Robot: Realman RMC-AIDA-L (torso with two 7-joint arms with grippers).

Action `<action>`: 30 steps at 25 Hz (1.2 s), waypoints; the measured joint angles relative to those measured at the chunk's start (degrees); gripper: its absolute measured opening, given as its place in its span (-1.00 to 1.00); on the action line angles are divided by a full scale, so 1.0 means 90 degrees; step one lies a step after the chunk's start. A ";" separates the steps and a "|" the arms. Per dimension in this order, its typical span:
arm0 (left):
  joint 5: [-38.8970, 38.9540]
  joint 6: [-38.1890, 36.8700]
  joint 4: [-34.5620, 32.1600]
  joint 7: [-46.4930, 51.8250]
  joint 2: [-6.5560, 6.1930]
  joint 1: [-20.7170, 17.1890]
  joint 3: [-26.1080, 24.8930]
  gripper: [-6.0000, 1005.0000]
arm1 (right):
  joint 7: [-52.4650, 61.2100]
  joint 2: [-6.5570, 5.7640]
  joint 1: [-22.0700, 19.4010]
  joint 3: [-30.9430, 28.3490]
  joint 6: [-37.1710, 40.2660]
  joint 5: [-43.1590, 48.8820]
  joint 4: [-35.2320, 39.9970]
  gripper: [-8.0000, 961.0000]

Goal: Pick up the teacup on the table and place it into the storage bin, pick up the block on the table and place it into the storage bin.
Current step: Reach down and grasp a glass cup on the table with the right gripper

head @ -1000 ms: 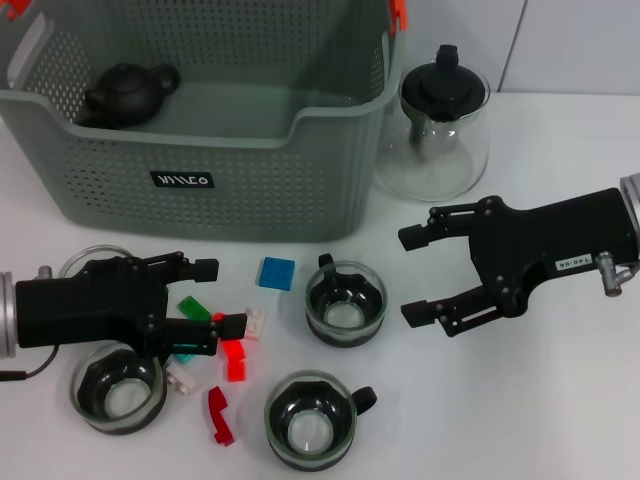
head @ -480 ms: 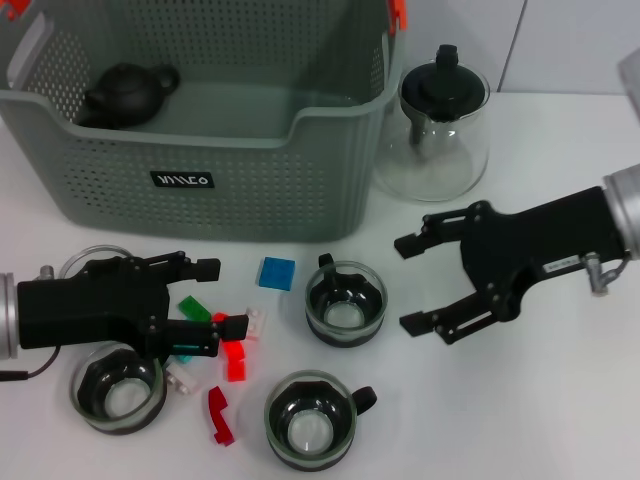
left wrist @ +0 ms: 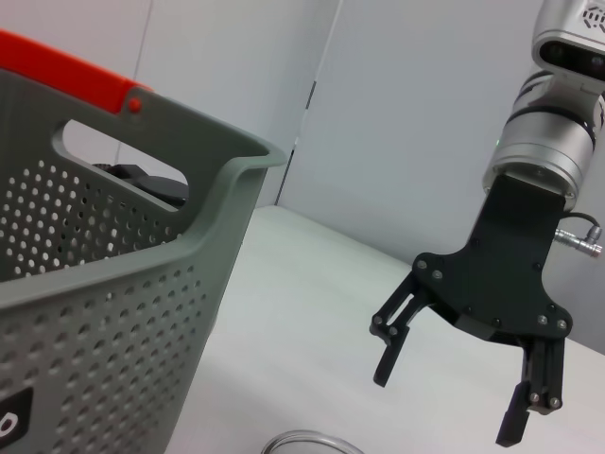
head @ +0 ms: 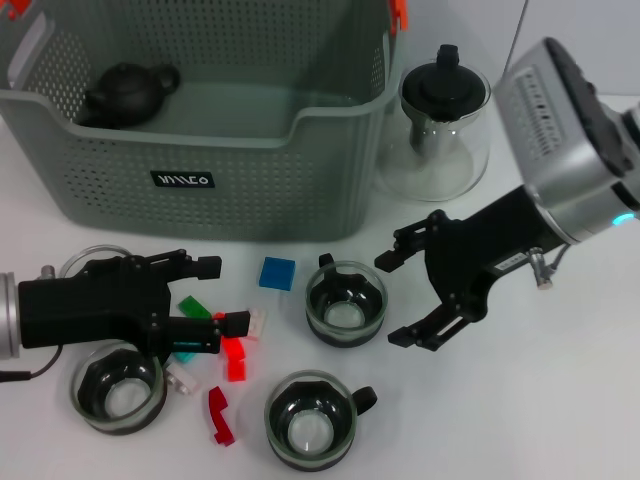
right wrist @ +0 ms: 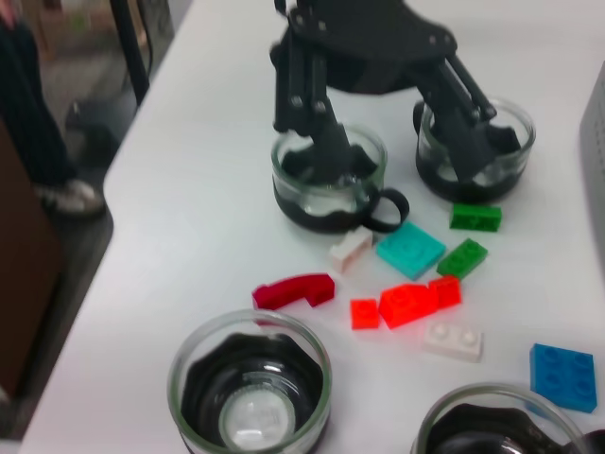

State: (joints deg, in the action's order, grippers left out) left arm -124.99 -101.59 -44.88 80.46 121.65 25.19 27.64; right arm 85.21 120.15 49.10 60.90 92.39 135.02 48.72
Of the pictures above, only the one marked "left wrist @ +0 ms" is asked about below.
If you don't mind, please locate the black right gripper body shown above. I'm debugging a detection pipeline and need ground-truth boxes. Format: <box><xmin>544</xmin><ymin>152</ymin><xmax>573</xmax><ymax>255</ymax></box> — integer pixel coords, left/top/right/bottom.
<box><xmin>410</xmin><ymin>172</ymin><xmax>573</xmax><ymax>349</ymax></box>

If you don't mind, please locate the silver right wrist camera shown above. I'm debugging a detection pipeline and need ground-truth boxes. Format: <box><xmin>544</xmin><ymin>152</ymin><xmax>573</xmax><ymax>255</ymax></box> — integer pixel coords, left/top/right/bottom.
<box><xmin>531</xmin><ymin>0</ymin><xmax>605</xmax><ymax>91</ymax></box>

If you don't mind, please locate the grey perforated storage basket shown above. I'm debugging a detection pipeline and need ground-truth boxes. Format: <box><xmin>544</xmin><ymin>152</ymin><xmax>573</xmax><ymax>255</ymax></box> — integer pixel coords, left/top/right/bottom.
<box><xmin>0</xmin><ymin>65</ymin><xmax>287</xmax><ymax>454</ymax></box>

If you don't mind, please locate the orange basket handle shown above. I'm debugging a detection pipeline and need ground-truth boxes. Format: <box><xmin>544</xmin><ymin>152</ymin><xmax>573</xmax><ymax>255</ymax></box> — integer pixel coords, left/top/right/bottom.
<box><xmin>0</xmin><ymin>28</ymin><xmax>155</xmax><ymax>117</ymax></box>

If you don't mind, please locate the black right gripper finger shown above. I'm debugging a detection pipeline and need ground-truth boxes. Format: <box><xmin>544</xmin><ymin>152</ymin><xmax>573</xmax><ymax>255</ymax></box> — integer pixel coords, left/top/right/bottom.
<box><xmin>370</xmin><ymin>271</ymin><xmax>429</xmax><ymax>389</ymax></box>
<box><xmin>495</xmin><ymin>336</ymin><xmax>567</xmax><ymax>448</ymax></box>

